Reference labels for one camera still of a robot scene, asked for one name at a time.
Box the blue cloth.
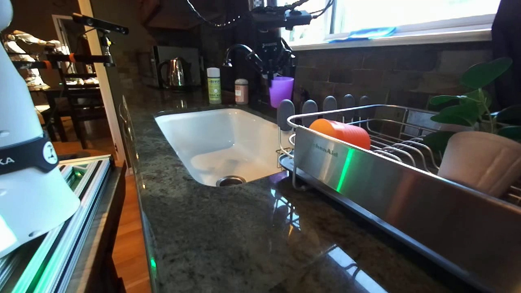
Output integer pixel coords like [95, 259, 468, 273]
[327, 24, 400, 44]

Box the black cable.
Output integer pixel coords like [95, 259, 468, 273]
[183, 0, 257, 29]

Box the dark wooden chair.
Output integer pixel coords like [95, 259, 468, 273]
[45, 46, 110, 151]

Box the green leafy plant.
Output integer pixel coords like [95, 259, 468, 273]
[421, 55, 521, 153]

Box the stainless steel dish rack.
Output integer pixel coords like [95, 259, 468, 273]
[276, 94, 521, 293]

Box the metal sink drain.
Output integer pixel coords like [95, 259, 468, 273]
[216, 174, 247, 187]

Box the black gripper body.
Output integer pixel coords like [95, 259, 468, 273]
[258, 29, 297, 68]

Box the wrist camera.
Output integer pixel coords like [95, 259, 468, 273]
[249, 5, 314, 31]

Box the orange label soap bottle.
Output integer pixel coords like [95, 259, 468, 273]
[232, 76, 250, 106]

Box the orange plastic cup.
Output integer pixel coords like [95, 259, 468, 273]
[307, 117, 372, 151]

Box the white window frame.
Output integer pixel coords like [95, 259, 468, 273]
[278, 0, 501, 54]

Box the green soap bottle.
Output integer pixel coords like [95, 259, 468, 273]
[205, 65, 222, 106]

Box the white kitchen sink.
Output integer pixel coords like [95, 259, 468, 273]
[152, 106, 297, 189]

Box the black tripod stand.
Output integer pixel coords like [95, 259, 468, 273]
[71, 11, 130, 67]

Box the dark metal faucet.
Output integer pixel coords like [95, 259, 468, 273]
[222, 42, 299, 103]

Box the beige ornament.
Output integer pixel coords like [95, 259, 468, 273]
[0, 29, 71, 94]

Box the metal robot mounting table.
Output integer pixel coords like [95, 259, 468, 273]
[0, 153, 126, 293]

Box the purple plastic cup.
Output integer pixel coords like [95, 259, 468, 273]
[268, 75, 296, 109]

